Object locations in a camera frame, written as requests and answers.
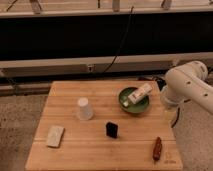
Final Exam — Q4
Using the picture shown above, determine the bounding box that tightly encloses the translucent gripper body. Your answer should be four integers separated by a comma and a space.
163, 107, 177, 126

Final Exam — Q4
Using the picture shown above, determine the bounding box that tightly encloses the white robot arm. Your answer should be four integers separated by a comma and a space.
160, 61, 213, 127

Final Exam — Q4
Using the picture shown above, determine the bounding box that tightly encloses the black eraser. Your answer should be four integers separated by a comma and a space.
106, 122, 118, 138

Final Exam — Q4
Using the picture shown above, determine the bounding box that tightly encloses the green bowl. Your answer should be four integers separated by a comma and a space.
118, 87, 149, 115

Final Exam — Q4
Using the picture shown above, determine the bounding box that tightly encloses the white tube in bowl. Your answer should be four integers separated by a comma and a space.
128, 83, 152, 104

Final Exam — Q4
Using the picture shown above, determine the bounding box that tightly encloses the grey sponge block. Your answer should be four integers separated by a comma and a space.
46, 126, 65, 148

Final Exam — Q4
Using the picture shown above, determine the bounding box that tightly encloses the brown wooden-handled tool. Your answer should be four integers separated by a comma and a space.
153, 137, 162, 161

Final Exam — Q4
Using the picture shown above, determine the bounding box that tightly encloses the black hanging cable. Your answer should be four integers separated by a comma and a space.
100, 5, 135, 74

